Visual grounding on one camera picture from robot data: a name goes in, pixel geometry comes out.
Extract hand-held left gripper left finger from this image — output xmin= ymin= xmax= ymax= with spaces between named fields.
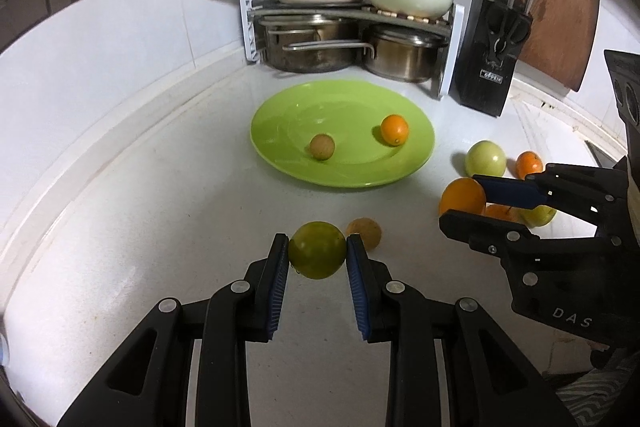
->
xmin=57 ymin=233 xmax=291 ymax=427

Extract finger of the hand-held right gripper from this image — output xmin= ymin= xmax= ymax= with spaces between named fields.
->
xmin=439 ymin=209 xmax=543 ymax=263
xmin=472 ymin=163 xmax=628 ymax=228

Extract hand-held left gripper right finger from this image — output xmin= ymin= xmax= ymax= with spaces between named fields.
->
xmin=346 ymin=234 xmax=576 ymax=427

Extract orange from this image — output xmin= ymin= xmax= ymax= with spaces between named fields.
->
xmin=439 ymin=177 xmax=487 ymax=218
xmin=484 ymin=204 xmax=521 ymax=224
xmin=380 ymin=114 xmax=410 ymax=146
xmin=515 ymin=150 xmax=544 ymax=178

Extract small green fruit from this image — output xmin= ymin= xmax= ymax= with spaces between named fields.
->
xmin=520 ymin=205 xmax=557 ymax=228

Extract pale green apple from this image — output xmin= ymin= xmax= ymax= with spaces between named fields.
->
xmin=465 ymin=140 xmax=507 ymax=178

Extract olive green apple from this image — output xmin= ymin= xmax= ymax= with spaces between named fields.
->
xmin=289 ymin=221 xmax=348 ymax=280

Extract small brown fruit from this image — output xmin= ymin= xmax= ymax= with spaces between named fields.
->
xmin=308 ymin=133 xmax=335 ymax=162
xmin=346 ymin=218 xmax=384 ymax=252

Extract green plate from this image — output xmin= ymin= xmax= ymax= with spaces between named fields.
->
xmin=250 ymin=79 xmax=435 ymax=188

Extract black knife block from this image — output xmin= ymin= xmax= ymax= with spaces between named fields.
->
xmin=448 ymin=0 xmax=533 ymax=118

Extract black scissors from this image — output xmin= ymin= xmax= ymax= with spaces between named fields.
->
xmin=484 ymin=0 xmax=532 ymax=58

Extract wooden trivet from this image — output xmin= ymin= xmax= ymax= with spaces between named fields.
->
xmin=362 ymin=6 xmax=453 ymax=28

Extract white-sided pot rack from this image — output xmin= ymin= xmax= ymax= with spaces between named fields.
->
xmin=239 ymin=0 xmax=466 ymax=100

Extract steel pot with long handle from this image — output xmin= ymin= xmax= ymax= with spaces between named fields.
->
xmin=257 ymin=14 xmax=376 ymax=74

